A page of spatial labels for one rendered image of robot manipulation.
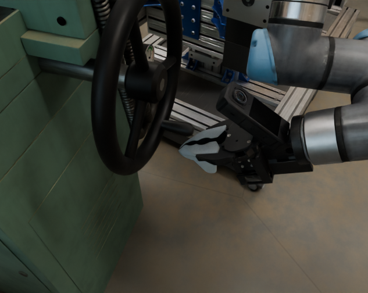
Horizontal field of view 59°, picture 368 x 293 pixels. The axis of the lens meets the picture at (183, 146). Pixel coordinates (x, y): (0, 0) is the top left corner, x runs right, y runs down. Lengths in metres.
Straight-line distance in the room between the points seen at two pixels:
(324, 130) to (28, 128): 0.44
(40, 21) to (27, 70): 0.08
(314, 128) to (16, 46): 0.42
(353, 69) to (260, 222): 0.89
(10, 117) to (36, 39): 0.12
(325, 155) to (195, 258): 0.82
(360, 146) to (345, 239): 0.93
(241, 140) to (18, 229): 0.41
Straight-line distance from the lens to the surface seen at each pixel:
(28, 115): 0.58
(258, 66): 0.48
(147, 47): 0.80
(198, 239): 1.23
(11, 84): 0.54
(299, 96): 1.45
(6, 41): 0.52
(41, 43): 0.52
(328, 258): 1.30
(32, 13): 0.53
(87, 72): 0.53
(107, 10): 0.51
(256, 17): 0.90
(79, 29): 0.49
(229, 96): 0.45
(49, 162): 0.65
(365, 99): 0.47
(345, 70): 0.49
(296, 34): 0.48
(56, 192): 0.70
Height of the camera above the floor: 1.12
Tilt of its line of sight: 49 degrees down
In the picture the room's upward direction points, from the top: straight up
